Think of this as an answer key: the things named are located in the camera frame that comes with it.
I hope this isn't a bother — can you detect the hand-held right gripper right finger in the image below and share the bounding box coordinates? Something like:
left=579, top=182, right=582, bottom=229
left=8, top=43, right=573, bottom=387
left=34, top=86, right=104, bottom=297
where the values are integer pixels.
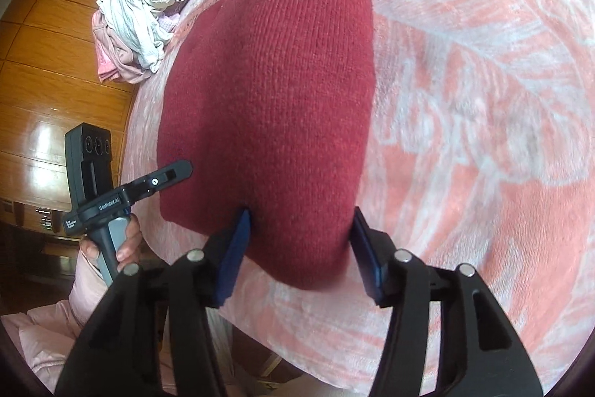
left=350, top=207, right=544, bottom=397

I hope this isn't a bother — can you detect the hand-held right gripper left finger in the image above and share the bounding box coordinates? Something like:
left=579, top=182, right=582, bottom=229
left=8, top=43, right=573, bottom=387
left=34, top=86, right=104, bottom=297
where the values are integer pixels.
left=55, top=208, right=254, bottom=397

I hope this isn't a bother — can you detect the pink garment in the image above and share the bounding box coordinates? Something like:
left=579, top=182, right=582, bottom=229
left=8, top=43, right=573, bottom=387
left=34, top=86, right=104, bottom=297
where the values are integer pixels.
left=92, top=13, right=163, bottom=84

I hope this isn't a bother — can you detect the dark red knit sweater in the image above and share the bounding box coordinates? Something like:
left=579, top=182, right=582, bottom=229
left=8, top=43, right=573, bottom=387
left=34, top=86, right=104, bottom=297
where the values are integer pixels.
left=157, top=0, right=377, bottom=292

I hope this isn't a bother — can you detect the dark drawer cabinet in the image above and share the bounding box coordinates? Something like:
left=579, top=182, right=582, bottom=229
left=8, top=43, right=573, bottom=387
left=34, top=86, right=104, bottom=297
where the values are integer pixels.
left=0, top=199, right=66, bottom=240

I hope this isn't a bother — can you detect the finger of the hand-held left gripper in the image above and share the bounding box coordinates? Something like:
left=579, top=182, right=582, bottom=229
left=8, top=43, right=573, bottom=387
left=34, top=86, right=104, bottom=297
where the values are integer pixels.
left=123, top=160, right=193, bottom=205

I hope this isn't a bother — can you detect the person's left forearm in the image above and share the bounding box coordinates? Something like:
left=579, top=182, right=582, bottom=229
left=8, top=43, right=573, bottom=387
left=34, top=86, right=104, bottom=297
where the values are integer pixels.
left=69, top=255, right=111, bottom=333

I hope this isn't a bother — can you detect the pink padded jacket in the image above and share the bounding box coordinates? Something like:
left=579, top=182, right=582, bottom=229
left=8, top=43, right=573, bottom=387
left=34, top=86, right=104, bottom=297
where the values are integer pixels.
left=0, top=304, right=94, bottom=397

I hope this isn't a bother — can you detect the white and pink clothes pile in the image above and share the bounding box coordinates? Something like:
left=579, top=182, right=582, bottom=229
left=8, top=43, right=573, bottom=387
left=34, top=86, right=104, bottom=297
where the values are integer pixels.
left=97, top=0, right=183, bottom=72

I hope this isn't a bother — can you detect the person's left hand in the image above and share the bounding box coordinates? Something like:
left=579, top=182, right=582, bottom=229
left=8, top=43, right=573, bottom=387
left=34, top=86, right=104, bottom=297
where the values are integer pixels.
left=79, top=215, right=144, bottom=275

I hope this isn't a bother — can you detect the pink printed blanket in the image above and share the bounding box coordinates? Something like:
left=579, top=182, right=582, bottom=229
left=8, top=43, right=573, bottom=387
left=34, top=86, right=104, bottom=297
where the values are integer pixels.
left=121, top=0, right=595, bottom=397

